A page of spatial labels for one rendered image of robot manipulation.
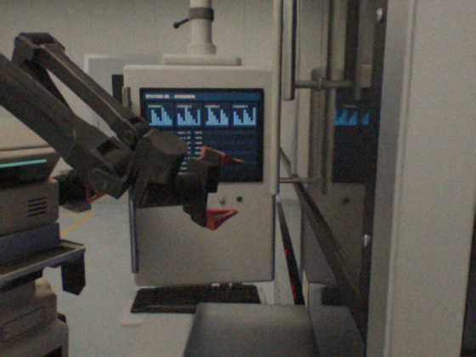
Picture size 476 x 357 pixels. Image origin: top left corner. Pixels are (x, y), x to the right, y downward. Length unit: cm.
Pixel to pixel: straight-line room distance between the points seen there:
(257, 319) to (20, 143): 73
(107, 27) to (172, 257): 516
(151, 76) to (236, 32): 466
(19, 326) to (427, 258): 111
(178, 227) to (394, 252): 111
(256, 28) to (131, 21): 173
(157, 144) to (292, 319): 66
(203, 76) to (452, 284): 110
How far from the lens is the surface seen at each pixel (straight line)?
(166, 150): 61
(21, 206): 120
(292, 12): 80
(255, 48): 595
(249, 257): 145
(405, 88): 35
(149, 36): 616
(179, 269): 146
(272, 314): 112
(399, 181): 35
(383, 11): 43
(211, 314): 113
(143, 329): 110
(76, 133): 68
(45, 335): 132
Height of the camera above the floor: 142
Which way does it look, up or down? 10 degrees down
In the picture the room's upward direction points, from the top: straight up
